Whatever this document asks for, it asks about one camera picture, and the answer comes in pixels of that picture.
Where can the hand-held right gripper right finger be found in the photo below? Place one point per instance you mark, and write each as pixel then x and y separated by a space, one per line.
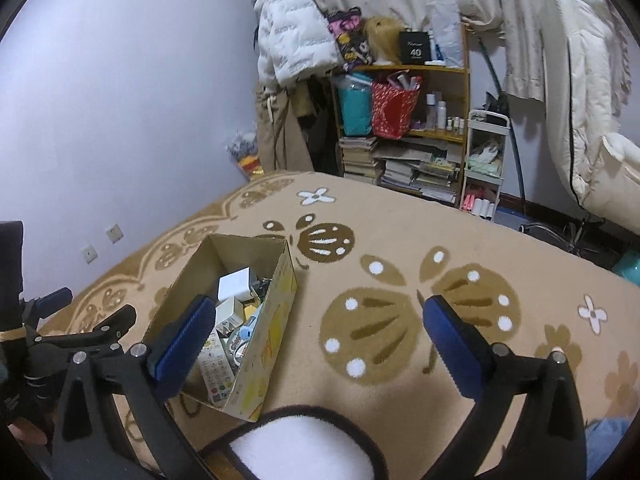
pixel 452 350

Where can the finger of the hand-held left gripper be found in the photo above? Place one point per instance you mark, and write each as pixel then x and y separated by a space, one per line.
pixel 55 297
pixel 117 322

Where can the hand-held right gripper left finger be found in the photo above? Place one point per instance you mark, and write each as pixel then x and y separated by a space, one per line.
pixel 185 340

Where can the white remote control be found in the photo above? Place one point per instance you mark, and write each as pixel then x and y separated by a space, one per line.
pixel 217 380

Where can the green cartoon earbud case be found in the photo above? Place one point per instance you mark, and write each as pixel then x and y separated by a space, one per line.
pixel 237 347

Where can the light blue power bank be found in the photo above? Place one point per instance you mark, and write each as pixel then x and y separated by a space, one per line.
pixel 250 330

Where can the white cube charger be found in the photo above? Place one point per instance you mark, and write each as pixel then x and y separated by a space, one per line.
pixel 235 285

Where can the cardboard box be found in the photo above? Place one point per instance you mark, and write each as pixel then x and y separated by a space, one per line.
pixel 270 360

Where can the bunch of black keys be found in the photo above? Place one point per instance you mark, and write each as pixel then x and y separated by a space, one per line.
pixel 261 290

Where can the person's left hand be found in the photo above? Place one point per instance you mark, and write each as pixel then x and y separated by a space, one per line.
pixel 27 432

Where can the beige flowered rug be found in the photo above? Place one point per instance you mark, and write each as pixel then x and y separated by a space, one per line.
pixel 400 220

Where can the pile of magazines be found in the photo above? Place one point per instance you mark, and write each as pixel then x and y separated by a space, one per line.
pixel 415 175

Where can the light blue cloth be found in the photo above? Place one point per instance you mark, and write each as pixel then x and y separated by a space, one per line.
pixel 607 440

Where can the bag of plush toys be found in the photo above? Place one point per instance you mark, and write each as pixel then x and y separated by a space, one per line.
pixel 245 155

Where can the teal round object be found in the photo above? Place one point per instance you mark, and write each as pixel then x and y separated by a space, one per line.
pixel 630 270

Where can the stack of books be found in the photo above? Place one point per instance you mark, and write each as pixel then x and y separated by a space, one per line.
pixel 357 160

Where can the white trolley cart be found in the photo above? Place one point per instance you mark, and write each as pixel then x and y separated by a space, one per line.
pixel 477 127

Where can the row of small cosmetic bottles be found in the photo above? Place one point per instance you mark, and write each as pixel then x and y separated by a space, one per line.
pixel 456 126

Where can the beige trousers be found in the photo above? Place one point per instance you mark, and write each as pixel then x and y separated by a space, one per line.
pixel 280 130

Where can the tall white bottle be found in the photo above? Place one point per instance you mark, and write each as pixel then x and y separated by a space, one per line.
pixel 441 116
pixel 431 112

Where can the wooden shelf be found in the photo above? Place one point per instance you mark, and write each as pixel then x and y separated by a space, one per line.
pixel 466 110

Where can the cream office chair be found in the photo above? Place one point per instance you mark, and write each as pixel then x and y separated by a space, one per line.
pixel 620 170

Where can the red patterned bag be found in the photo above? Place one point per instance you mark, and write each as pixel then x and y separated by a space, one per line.
pixel 392 110

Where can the dark hanging clothes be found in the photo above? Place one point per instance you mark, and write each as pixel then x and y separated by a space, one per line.
pixel 320 125

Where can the teal bag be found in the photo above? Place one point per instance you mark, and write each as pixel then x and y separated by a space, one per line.
pixel 355 110

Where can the white padded coat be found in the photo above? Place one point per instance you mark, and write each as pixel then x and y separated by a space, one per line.
pixel 580 85

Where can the black box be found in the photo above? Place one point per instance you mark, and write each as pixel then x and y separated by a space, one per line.
pixel 415 50

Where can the white plastic bag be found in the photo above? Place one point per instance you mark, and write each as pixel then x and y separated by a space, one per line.
pixel 447 35

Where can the blonde wig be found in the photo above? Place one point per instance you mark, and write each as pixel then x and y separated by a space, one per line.
pixel 382 35

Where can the black patterned bag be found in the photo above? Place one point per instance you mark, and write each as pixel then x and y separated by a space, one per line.
pixel 350 40

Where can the white puffer jacket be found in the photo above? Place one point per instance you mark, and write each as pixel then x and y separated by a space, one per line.
pixel 295 25

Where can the white wall socket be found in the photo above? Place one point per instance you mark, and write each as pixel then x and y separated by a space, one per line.
pixel 90 253
pixel 114 233

